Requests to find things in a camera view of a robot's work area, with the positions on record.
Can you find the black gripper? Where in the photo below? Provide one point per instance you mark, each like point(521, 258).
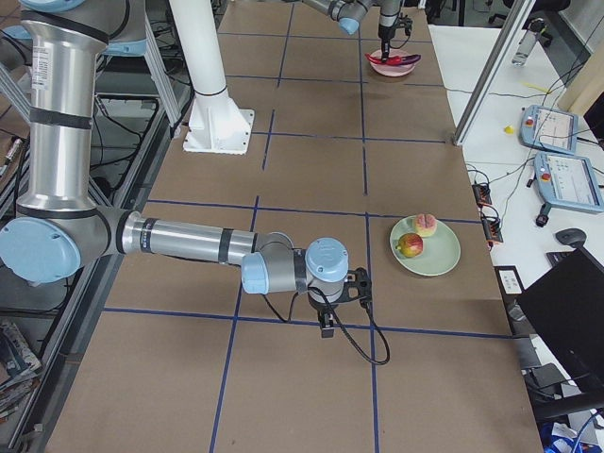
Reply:
point(386, 33)
point(323, 308)

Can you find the red chili pepper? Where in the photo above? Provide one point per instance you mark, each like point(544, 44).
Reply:
point(391, 61)

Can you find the purple eggplant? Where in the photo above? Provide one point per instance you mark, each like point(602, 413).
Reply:
point(410, 59)

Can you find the red-yellow pomegranate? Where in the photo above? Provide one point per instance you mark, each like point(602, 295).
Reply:
point(410, 245)

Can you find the pink-green peach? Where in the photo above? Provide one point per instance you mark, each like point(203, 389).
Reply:
point(425, 224)

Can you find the pink plate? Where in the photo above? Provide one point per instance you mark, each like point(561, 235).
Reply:
point(393, 71)

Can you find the light green plate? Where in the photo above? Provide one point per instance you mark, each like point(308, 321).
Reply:
point(441, 252)

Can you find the plastic water bottle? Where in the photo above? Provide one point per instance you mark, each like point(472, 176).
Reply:
point(534, 30)

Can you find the upper teach pendant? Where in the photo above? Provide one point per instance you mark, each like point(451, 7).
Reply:
point(548, 129)

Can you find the teach pendant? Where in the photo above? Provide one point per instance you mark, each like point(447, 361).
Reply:
point(548, 129)
point(567, 182)

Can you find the orange power strip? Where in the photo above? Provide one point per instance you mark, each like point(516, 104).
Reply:
point(488, 214)

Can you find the lower teach pendant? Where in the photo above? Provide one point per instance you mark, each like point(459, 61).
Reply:
point(567, 182)

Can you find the black laptop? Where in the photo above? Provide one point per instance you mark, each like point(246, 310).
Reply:
point(565, 308)

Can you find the black computer mouse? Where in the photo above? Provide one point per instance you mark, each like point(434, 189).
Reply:
point(572, 236)

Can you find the stack of magazines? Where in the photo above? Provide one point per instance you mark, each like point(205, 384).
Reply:
point(20, 368)

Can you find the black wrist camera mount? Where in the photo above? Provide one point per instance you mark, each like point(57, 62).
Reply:
point(404, 22)
point(357, 287)

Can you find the aluminium frame post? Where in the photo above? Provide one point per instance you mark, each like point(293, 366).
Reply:
point(518, 15)

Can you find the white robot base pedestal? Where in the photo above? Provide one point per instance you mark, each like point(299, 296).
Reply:
point(216, 123)

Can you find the aluminium frame rail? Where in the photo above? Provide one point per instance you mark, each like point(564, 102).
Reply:
point(136, 109)

